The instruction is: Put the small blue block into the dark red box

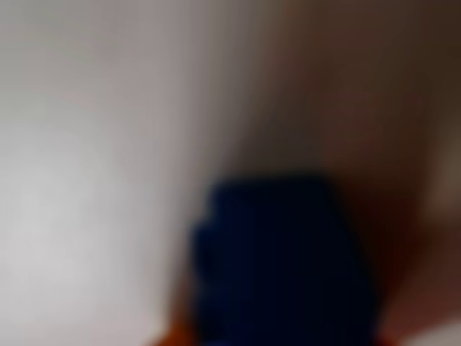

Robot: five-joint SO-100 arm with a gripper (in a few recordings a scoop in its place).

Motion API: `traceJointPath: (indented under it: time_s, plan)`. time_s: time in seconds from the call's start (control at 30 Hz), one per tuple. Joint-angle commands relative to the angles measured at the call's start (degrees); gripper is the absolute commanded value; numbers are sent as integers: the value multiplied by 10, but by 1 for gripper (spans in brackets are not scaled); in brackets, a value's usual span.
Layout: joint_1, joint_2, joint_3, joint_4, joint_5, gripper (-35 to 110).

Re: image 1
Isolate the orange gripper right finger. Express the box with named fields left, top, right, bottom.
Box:
left=345, top=187, right=429, bottom=346

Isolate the blue toy brick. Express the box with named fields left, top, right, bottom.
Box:
left=189, top=174, right=381, bottom=346

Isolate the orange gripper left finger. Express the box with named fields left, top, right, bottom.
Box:
left=143, top=313, right=198, bottom=346

